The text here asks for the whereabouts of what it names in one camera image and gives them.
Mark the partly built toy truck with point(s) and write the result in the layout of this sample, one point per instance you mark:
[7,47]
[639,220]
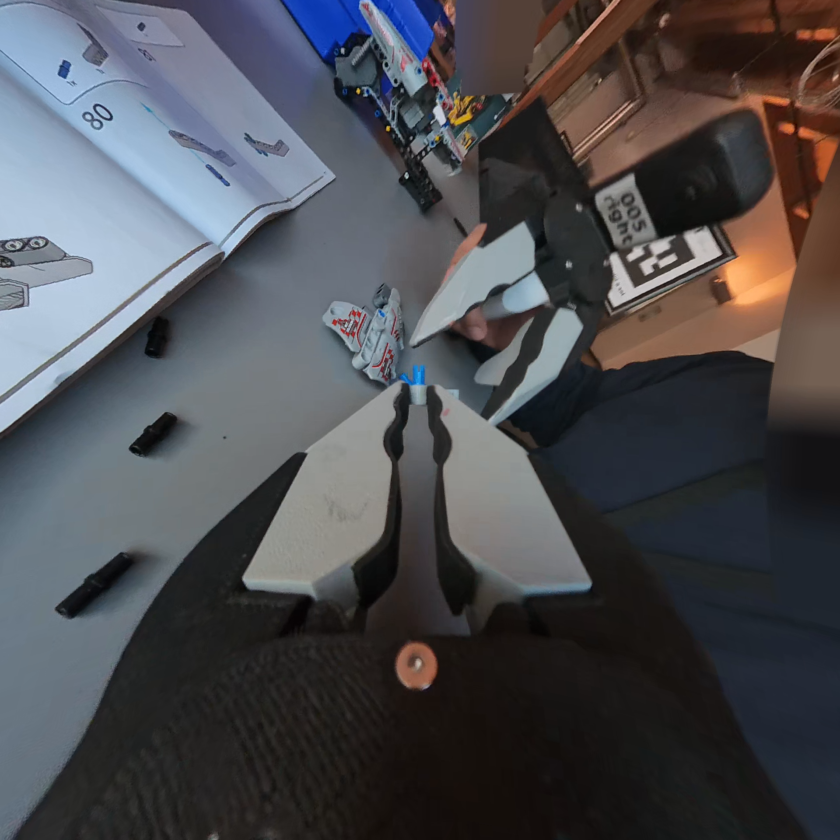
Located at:
[407,85]

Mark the small black toy axle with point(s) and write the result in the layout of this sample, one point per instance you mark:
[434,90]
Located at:
[459,226]

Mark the black toy connector pin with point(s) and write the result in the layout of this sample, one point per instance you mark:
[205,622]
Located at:
[156,337]
[94,584]
[152,434]

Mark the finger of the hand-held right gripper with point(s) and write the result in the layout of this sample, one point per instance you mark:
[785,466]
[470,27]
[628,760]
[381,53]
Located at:
[479,282]
[554,354]

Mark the grey red-stickered toy panel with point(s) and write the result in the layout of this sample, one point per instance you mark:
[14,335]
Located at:
[367,334]

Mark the blue plastic bin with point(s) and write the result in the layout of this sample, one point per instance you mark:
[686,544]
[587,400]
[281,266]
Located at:
[321,19]

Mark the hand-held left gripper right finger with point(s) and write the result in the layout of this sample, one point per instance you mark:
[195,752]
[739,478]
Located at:
[505,512]

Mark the dark green printed box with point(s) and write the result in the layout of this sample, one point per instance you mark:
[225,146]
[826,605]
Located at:
[482,121]

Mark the open instruction booklet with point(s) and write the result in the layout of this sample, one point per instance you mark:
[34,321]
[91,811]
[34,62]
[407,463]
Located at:
[197,197]

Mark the wooden shelf unit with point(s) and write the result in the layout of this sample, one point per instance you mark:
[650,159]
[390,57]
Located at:
[590,52]

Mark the person's right hand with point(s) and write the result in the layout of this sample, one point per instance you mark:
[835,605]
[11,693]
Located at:
[479,331]

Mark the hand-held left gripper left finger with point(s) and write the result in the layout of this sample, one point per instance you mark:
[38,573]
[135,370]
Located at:
[328,505]

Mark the blue toy connector pin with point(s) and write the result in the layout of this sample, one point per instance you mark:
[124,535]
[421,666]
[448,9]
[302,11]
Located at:
[415,375]

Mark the framed marker board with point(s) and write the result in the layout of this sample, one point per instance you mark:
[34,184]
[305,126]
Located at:
[663,262]

